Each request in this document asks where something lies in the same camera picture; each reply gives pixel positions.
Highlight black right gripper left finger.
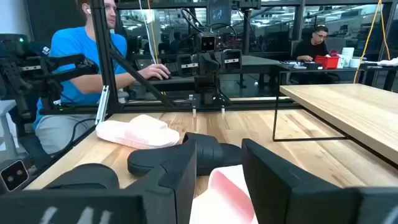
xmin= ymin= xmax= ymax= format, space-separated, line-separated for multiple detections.
xmin=0 ymin=139 xmax=198 ymax=224

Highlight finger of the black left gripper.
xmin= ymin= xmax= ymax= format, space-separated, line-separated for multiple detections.
xmin=222 ymin=49 xmax=243 ymax=71
xmin=177 ymin=54 xmax=200 ymax=78

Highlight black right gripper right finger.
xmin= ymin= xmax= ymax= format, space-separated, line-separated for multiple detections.
xmin=241 ymin=138 xmax=398 ymax=224

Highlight black slide sandal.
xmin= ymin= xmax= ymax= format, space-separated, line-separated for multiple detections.
xmin=45 ymin=163 xmax=121 ymax=191
xmin=127 ymin=132 xmax=243 ymax=177

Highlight small dark screen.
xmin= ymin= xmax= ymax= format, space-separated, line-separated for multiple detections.
xmin=207 ymin=0 xmax=233 ymax=26

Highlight red box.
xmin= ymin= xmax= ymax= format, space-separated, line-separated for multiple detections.
xmin=314 ymin=55 xmax=340 ymax=70

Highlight white containers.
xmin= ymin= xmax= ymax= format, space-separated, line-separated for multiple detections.
xmin=337 ymin=47 xmax=361 ymax=68

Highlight dark office desk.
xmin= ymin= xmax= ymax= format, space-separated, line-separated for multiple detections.
xmin=279 ymin=58 xmax=398 ymax=91

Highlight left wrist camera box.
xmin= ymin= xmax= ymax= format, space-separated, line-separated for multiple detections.
xmin=196 ymin=32 xmax=217 ymax=52

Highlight black aluminium table frame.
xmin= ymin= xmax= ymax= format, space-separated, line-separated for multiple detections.
xmin=24 ymin=0 xmax=299 ymax=190

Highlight silver aluminium bracket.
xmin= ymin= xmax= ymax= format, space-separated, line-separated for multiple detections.
xmin=95 ymin=85 xmax=111 ymax=125

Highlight wooden shelf, black metal frame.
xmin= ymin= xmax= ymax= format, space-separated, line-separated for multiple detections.
xmin=272 ymin=62 xmax=398 ymax=170

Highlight yellow cable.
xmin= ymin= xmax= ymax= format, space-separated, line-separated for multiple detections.
xmin=353 ymin=0 xmax=391 ymax=84

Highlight small table-level camera box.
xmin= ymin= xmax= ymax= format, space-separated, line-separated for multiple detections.
xmin=0 ymin=159 xmax=29 ymax=192

